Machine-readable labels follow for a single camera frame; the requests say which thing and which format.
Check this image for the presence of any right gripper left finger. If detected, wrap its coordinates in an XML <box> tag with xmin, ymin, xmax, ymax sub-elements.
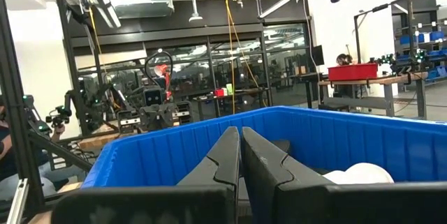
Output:
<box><xmin>51</xmin><ymin>126</ymin><xmax>242</xmax><ymax>224</ymax></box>

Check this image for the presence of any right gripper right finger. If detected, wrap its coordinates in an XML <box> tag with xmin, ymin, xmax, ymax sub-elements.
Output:
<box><xmin>241</xmin><ymin>126</ymin><xmax>447</xmax><ymax>224</ymax></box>

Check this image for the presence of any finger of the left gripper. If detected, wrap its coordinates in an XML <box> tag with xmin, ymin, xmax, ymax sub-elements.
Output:
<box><xmin>173</xmin><ymin>100</ymin><xmax>193</xmax><ymax>126</ymax></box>
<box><xmin>116</xmin><ymin>110</ymin><xmax>141</xmax><ymax>134</ymax></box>

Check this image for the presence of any pink slide sandal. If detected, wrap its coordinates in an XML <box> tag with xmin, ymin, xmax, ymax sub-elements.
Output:
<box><xmin>323</xmin><ymin>162</ymin><xmax>395</xmax><ymax>185</ymax></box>

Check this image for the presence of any blue plastic bin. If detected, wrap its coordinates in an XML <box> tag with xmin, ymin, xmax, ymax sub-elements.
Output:
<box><xmin>80</xmin><ymin>105</ymin><xmax>447</xmax><ymax>188</ymax></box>

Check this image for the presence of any red plastic bin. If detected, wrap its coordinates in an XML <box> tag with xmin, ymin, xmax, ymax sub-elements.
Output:
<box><xmin>327</xmin><ymin>62</ymin><xmax>379</xmax><ymax>82</ymax></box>

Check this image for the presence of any dark work table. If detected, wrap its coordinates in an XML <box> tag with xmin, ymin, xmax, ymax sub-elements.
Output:
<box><xmin>191</xmin><ymin>87</ymin><xmax>274</xmax><ymax>119</ymax></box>

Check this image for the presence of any person's hand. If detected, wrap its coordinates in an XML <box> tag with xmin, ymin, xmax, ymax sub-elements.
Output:
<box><xmin>52</xmin><ymin>124</ymin><xmax>67</xmax><ymax>140</ymax></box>

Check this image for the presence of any white hanging lamp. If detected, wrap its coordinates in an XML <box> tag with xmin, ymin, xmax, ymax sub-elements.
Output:
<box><xmin>188</xmin><ymin>0</ymin><xmax>204</xmax><ymax>23</ymax></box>

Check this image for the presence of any person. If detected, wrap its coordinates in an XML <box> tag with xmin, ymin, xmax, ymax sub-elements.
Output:
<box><xmin>0</xmin><ymin>98</ymin><xmax>69</xmax><ymax>202</ymax></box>
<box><xmin>333</xmin><ymin>52</ymin><xmax>356</xmax><ymax>98</ymax></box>

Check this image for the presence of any black flat monitor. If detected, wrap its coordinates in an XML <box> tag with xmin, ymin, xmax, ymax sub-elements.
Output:
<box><xmin>311</xmin><ymin>45</ymin><xmax>325</xmax><ymax>68</ymax></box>

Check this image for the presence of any silver aluminium extrusion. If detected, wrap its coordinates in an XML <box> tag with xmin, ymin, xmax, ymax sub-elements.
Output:
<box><xmin>6</xmin><ymin>177</ymin><xmax>29</xmax><ymax>224</ymax></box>

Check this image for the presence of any wooden work table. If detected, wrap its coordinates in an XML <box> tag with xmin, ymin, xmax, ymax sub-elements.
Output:
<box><xmin>317</xmin><ymin>71</ymin><xmax>429</xmax><ymax>121</ymax></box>

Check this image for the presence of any shelf rack with blue bins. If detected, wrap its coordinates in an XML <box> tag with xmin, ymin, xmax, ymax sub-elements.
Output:
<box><xmin>390</xmin><ymin>3</ymin><xmax>447</xmax><ymax>82</ymax></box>

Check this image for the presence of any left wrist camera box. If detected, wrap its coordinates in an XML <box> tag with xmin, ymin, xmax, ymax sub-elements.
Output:
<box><xmin>143</xmin><ymin>87</ymin><xmax>166</xmax><ymax>108</ymax></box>

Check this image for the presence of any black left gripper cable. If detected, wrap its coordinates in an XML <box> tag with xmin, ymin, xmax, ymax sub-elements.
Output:
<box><xmin>144</xmin><ymin>50</ymin><xmax>175</xmax><ymax>89</ymax></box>

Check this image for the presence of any yellow hanging cable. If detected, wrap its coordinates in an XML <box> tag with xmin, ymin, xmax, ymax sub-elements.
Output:
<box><xmin>222</xmin><ymin>0</ymin><xmax>267</xmax><ymax>115</ymax></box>

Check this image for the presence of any metal air duct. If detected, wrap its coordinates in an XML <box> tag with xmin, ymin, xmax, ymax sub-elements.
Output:
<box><xmin>113</xmin><ymin>0</ymin><xmax>175</xmax><ymax>20</ymax></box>

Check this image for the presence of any black aluminium frame post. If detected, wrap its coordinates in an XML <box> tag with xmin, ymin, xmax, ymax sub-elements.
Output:
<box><xmin>0</xmin><ymin>0</ymin><xmax>46</xmax><ymax>215</ymax></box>

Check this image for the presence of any black camera gantry frame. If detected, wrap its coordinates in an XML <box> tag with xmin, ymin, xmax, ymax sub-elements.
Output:
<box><xmin>353</xmin><ymin>3</ymin><xmax>417</xmax><ymax>65</ymax></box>

